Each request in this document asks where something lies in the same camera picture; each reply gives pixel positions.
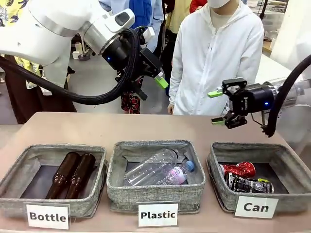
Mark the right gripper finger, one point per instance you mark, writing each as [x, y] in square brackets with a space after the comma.
[217, 121]
[215, 93]

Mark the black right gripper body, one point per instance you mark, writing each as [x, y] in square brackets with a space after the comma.
[255, 99]

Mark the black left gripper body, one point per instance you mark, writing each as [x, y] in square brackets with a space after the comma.
[116, 53]

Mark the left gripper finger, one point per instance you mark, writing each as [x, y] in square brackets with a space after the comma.
[140, 91]
[162, 81]

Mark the crushed red can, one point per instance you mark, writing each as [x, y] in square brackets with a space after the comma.
[240, 168]

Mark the crushed black can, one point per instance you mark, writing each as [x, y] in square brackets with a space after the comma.
[250, 185]

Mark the large clear plastic bottle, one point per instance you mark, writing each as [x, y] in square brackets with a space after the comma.
[150, 167]

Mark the brown glass bottle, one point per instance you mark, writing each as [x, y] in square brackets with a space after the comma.
[65, 170]
[82, 170]

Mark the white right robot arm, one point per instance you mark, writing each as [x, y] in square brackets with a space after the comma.
[303, 93]

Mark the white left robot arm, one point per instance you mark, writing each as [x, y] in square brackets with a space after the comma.
[48, 24]

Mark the person's left forearm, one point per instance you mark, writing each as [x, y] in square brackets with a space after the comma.
[255, 60]

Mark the white Can label sign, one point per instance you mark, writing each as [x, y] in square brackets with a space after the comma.
[256, 207]

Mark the grey fabric basket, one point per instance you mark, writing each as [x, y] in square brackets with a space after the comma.
[12, 204]
[291, 204]
[121, 191]

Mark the person's right hand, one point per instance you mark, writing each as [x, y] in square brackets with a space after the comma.
[170, 109]

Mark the person in red patterned trousers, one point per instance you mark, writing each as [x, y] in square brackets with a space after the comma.
[131, 102]

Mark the small black device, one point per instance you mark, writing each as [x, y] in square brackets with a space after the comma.
[84, 57]

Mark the person in white hoodie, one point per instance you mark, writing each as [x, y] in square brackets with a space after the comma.
[209, 60]

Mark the small white box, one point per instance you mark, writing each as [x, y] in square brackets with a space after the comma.
[77, 47]

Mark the person in light blue shirt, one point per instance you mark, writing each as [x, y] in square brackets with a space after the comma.
[155, 14]

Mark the small bottle pink label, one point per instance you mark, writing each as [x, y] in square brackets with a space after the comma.
[178, 174]

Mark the person in beige top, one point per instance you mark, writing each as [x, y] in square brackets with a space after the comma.
[179, 14]

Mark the white storage bin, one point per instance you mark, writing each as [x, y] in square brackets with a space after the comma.
[274, 18]

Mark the person in red top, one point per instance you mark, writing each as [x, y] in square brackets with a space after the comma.
[198, 4]

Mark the white face mask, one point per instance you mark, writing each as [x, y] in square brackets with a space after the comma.
[219, 3]

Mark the person in yellow floral shirt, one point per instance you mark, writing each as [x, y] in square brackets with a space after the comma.
[29, 104]

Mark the white Plastic label sign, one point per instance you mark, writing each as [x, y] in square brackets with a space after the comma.
[158, 214]

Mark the white Bottle label sign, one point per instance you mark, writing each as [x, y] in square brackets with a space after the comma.
[47, 216]

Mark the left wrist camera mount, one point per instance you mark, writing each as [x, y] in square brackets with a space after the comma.
[148, 32]

